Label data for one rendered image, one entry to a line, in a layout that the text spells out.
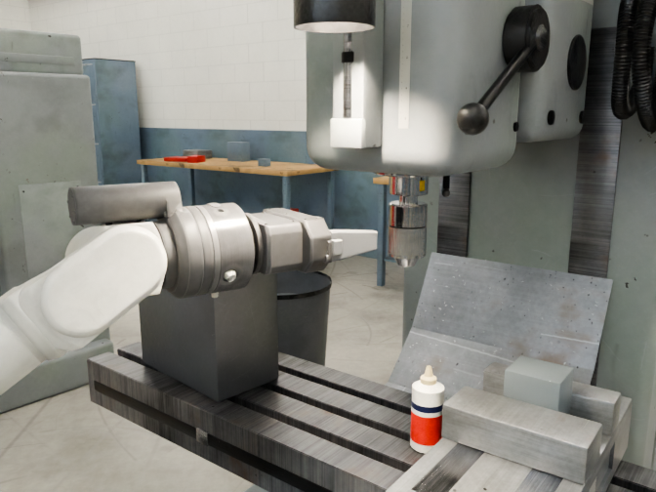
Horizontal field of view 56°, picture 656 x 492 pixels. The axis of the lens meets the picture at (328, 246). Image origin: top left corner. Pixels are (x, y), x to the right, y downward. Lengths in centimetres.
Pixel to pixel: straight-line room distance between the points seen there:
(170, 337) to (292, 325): 167
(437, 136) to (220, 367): 48
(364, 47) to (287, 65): 586
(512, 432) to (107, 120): 748
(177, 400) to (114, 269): 46
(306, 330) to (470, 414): 203
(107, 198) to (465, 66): 36
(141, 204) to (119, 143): 743
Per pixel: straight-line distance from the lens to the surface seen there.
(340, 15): 54
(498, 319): 109
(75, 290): 53
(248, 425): 88
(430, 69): 63
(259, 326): 94
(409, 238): 74
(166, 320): 100
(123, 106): 806
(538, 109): 79
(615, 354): 110
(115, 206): 58
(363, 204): 592
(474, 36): 66
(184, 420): 97
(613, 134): 104
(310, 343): 272
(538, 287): 108
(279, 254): 61
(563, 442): 65
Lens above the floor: 138
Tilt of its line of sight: 12 degrees down
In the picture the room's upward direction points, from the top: straight up
